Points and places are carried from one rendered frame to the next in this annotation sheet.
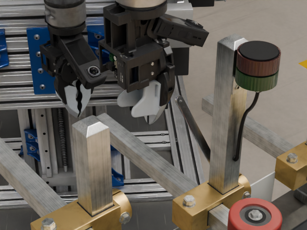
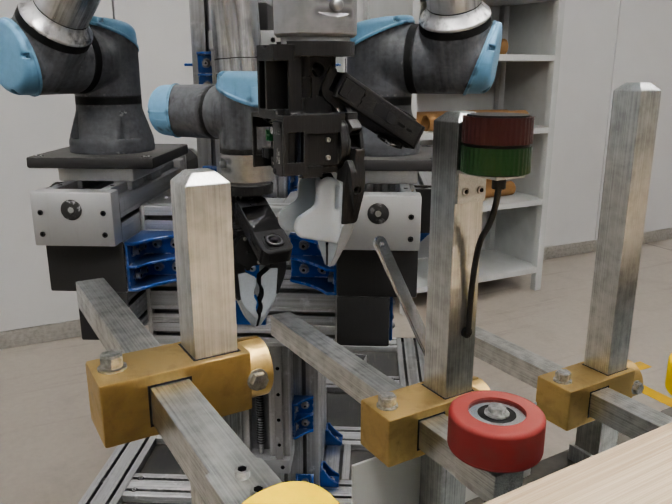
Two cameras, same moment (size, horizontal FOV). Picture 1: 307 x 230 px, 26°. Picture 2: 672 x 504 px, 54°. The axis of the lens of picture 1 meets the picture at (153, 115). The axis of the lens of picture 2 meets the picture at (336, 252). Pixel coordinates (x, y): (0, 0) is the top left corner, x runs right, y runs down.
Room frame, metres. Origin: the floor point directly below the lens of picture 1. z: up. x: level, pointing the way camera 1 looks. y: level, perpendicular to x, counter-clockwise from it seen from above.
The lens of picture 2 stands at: (0.21, -0.09, 1.18)
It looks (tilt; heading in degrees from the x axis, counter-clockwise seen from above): 15 degrees down; 8
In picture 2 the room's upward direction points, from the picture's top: straight up
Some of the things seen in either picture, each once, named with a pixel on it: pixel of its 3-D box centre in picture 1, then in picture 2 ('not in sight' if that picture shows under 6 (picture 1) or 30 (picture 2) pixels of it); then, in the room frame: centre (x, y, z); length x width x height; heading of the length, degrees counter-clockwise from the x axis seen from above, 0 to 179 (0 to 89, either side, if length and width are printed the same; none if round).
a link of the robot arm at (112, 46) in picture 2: not in sight; (101, 57); (1.38, 0.50, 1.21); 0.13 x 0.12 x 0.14; 159
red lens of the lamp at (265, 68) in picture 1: (258, 58); (497, 129); (0.80, -0.15, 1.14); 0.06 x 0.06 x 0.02
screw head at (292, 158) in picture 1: (292, 157); (563, 376); (0.95, -0.25, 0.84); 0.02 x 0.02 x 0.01
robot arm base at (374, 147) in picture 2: not in sight; (378, 124); (1.43, 0.00, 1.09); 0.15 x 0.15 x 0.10
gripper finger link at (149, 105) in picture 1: (146, 106); (321, 225); (0.82, 0.01, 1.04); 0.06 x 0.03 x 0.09; 127
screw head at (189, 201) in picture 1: (189, 201); (387, 400); (0.79, -0.06, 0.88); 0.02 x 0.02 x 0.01
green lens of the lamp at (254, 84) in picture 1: (256, 73); (495, 158); (0.80, -0.15, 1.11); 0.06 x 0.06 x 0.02
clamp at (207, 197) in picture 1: (213, 202); (430, 416); (0.82, -0.10, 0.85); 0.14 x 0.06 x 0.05; 128
